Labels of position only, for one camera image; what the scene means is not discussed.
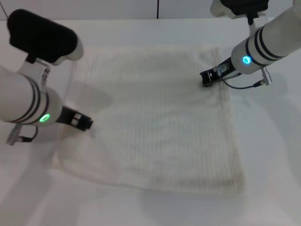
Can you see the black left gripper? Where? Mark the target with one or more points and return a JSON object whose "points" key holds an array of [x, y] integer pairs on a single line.
{"points": [[67, 116]]}

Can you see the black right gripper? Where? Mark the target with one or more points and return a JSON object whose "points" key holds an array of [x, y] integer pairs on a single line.
{"points": [[222, 74]]}

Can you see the white ribbed towel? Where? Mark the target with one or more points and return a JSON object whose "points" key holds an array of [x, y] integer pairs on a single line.
{"points": [[160, 127]]}

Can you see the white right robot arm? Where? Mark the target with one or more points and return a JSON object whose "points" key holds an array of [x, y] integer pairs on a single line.
{"points": [[265, 42]]}

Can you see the clear plug on right gripper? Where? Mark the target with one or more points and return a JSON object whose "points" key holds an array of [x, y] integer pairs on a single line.
{"points": [[221, 68]]}

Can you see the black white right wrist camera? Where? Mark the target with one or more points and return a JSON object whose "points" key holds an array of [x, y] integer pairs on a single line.
{"points": [[240, 7]]}

